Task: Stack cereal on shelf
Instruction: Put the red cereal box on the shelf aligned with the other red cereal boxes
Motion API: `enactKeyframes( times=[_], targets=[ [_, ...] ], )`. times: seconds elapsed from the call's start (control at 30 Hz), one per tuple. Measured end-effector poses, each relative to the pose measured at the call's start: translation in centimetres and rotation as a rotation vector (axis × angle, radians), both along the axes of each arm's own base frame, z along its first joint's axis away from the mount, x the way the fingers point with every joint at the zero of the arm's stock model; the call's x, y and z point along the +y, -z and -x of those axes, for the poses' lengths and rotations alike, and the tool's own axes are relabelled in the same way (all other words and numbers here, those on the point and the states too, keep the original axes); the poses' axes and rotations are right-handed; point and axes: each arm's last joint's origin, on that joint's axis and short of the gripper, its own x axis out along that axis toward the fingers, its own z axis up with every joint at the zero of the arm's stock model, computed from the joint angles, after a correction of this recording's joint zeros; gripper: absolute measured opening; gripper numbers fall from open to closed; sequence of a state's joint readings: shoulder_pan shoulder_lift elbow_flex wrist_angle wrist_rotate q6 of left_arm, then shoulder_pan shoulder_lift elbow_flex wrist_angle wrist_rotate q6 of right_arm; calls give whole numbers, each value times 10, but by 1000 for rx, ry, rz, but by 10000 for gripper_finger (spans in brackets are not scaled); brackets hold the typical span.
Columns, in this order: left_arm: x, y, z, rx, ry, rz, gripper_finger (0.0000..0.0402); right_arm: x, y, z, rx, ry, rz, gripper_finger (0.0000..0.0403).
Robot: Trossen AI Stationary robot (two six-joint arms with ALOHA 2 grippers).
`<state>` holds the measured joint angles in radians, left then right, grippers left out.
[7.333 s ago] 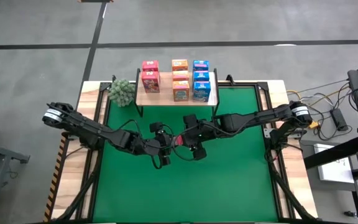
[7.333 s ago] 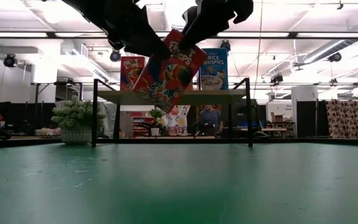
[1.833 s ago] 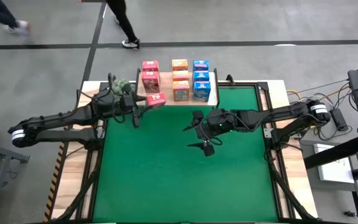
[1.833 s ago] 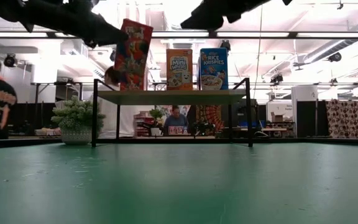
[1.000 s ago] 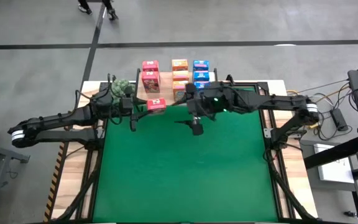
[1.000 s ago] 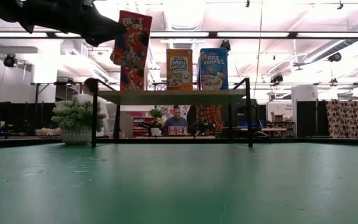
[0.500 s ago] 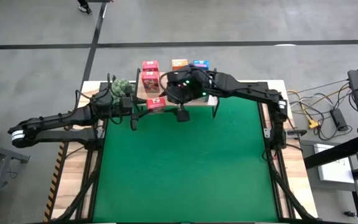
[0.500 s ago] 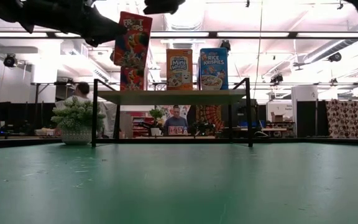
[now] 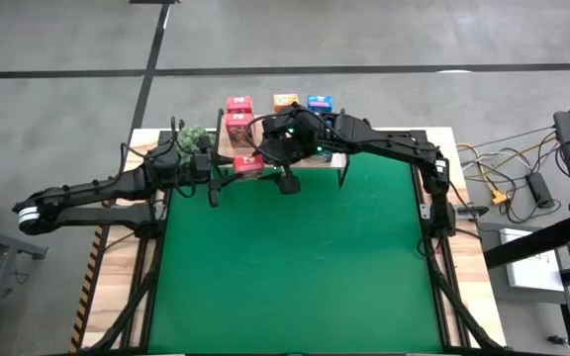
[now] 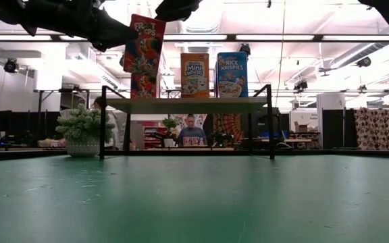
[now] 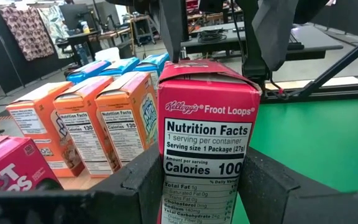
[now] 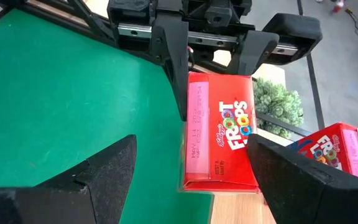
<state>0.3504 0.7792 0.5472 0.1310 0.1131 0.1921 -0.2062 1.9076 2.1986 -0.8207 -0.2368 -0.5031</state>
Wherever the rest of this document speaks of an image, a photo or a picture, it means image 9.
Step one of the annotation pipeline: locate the black table clamp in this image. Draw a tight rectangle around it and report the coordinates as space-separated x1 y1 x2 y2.
455 204 490 219

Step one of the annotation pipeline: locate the yellow cable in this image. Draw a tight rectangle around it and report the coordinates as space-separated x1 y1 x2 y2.
455 132 561 199

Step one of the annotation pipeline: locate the white box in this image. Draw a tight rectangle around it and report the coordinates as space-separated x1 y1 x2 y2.
499 226 566 293

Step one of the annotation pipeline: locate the wooden shelf with black legs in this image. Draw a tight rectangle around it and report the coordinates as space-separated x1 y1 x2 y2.
214 107 350 189

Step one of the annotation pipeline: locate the red Froot Loops cereal box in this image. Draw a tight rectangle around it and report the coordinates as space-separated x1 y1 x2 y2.
233 155 265 179
226 96 254 114
224 112 256 149

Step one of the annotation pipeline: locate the black metal beam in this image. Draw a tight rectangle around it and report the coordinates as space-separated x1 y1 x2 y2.
482 215 570 271

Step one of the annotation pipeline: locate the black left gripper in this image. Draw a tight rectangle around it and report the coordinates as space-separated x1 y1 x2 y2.
183 142 266 208

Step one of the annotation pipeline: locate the black power brick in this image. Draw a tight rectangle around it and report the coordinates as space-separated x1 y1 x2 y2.
525 171 557 209

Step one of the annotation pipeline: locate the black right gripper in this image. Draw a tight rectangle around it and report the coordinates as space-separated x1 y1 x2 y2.
259 104 338 195

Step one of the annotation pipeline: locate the black metal table frame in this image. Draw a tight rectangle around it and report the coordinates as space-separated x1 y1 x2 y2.
84 117 507 356

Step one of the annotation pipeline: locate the green table mat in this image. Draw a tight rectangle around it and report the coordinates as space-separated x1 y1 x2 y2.
146 137 444 355

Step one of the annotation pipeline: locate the yellow black hazard tape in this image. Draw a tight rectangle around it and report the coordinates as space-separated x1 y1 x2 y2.
69 182 114 355

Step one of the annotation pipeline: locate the orange Frosted Mini Wheats box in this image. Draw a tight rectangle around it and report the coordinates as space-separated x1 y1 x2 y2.
273 93 300 113

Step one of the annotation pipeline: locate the artificial green plant in pot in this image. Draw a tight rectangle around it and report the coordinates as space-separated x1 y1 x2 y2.
175 125 215 167

